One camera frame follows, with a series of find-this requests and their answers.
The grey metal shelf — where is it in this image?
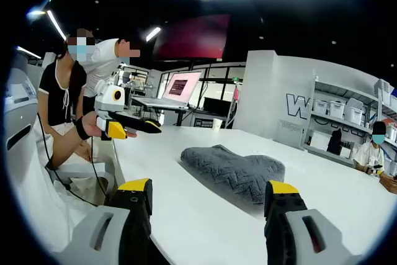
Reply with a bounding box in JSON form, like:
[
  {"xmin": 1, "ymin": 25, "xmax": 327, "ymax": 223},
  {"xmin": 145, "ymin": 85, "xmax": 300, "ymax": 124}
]
[{"xmin": 302, "ymin": 75, "xmax": 397, "ymax": 179}]

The white box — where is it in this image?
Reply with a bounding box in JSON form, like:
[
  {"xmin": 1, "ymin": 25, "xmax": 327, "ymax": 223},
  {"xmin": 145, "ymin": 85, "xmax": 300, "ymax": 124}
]
[{"xmin": 310, "ymin": 130, "xmax": 329, "ymax": 151}]

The white chair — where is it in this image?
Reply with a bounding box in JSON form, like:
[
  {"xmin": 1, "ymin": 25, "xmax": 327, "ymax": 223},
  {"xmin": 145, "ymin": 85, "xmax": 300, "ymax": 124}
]
[{"xmin": 55, "ymin": 159, "xmax": 115, "ymax": 187}]

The red hanging monitor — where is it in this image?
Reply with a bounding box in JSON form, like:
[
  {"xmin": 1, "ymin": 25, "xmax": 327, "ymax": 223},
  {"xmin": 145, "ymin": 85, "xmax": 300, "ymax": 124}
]
[{"xmin": 153, "ymin": 14, "xmax": 231, "ymax": 61}]

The wooden tray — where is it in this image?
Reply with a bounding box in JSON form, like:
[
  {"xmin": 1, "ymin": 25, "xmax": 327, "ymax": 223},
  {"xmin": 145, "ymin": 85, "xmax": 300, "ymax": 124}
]
[{"xmin": 378, "ymin": 173, "xmax": 397, "ymax": 194}]

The short ceiling light strip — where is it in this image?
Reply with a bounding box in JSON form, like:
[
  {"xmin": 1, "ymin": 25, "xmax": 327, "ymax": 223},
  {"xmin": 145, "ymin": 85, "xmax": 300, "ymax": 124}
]
[
  {"xmin": 46, "ymin": 9, "xmax": 66, "ymax": 41},
  {"xmin": 145, "ymin": 27, "xmax": 162, "ymax": 42}
]

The black cable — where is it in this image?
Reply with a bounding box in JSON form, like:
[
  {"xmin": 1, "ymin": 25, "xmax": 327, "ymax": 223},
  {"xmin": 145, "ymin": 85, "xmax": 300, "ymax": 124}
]
[
  {"xmin": 89, "ymin": 136, "xmax": 109, "ymax": 204},
  {"xmin": 36, "ymin": 112, "xmax": 100, "ymax": 209}
]

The person's left hand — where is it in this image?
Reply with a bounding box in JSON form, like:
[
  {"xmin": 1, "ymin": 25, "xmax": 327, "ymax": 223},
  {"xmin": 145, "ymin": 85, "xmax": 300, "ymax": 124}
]
[{"xmin": 82, "ymin": 112, "xmax": 137, "ymax": 141}]

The tall white storage bin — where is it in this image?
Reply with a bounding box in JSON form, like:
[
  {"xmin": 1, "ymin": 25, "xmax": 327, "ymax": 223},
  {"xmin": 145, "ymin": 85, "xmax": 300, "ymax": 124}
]
[{"xmin": 373, "ymin": 78, "xmax": 395, "ymax": 106}]

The black desk monitor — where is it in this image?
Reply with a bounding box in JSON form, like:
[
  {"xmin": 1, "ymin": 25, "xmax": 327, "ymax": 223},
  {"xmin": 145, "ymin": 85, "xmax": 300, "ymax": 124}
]
[{"xmin": 203, "ymin": 97, "xmax": 232, "ymax": 117}]

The laptop stand desk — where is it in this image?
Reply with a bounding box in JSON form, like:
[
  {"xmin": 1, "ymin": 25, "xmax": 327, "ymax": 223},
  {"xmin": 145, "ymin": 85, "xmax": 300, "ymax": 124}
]
[{"xmin": 132, "ymin": 97, "xmax": 195, "ymax": 127}]

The white domed-lid storage bin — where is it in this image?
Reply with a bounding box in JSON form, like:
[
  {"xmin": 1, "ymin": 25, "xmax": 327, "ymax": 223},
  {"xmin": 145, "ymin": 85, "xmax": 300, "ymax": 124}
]
[{"xmin": 344, "ymin": 97, "xmax": 364, "ymax": 125}]

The white grey chest device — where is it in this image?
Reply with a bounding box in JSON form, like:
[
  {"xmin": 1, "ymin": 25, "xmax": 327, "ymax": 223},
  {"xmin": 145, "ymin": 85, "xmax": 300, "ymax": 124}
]
[{"xmin": 4, "ymin": 60, "xmax": 40, "ymax": 160}]

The open silver laptop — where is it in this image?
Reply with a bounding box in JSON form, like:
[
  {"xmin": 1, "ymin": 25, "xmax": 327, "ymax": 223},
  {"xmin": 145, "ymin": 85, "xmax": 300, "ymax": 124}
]
[{"xmin": 132, "ymin": 71, "xmax": 204, "ymax": 110}]

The black wristband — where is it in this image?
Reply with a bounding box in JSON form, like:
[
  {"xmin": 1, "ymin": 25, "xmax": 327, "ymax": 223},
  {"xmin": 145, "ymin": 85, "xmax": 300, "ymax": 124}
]
[{"xmin": 75, "ymin": 117, "xmax": 91, "ymax": 141}]

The grey towel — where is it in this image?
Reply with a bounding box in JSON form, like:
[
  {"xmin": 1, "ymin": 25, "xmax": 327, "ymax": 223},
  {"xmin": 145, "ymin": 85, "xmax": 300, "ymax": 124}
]
[{"xmin": 180, "ymin": 144, "xmax": 286, "ymax": 207}]

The black bag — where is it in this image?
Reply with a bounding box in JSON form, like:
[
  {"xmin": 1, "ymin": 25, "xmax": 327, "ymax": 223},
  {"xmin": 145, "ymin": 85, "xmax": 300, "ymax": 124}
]
[{"xmin": 327, "ymin": 128, "xmax": 342, "ymax": 156}]

